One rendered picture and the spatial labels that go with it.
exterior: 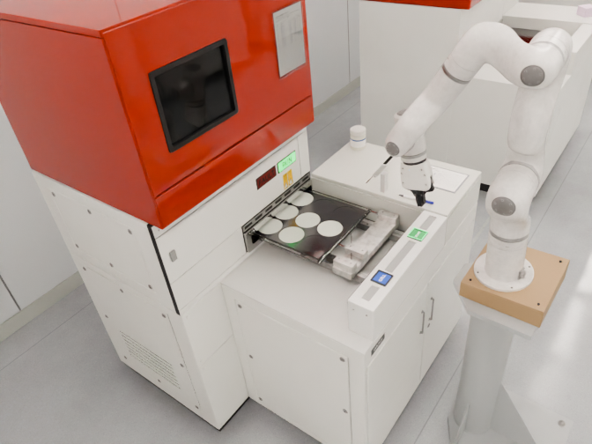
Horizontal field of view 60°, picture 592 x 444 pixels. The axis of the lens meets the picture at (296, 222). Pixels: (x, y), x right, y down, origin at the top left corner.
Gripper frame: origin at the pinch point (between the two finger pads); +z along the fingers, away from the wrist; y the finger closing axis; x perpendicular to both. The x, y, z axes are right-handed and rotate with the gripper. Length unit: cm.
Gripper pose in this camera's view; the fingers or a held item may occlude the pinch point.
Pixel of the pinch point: (420, 199)
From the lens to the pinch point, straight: 178.4
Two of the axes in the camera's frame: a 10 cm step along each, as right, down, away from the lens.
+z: 2.5, 8.4, 4.8
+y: 7.6, 1.3, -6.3
